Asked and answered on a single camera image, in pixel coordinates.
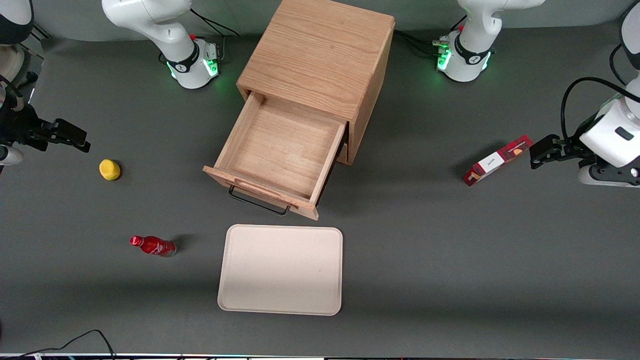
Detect black right base cables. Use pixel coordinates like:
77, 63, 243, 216
189, 7, 241, 38

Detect red and white box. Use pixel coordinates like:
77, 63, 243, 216
462, 134, 534, 187

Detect beige round object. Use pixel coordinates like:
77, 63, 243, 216
0, 44, 32, 86

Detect wooden drawer with lip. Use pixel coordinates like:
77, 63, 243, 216
202, 91, 348, 221

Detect red bottle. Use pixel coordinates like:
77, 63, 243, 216
129, 235, 177, 258

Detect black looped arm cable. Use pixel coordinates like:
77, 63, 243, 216
561, 76, 640, 141

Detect black base cables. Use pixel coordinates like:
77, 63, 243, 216
189, 7, 241, 38
395, 30, 443, 57

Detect long black metal handle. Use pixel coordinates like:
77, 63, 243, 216
229, 185, 292, 217

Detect yellow lemon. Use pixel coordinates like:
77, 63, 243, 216
99, 159, 122, 181

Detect beige plastic tray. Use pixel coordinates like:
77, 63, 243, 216
217, 224, 344, 317

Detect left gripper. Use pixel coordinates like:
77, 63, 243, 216
530, 97, 640, 170

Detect oak wooden cabinet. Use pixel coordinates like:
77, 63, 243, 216
236, 0, 396, 166

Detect thin black loose cable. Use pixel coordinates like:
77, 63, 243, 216
15, 329, 117, 360

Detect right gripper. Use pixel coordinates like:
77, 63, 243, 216
0, 100, 92, 153

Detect black left base cables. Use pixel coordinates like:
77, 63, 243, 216
395, 30, 443, 57

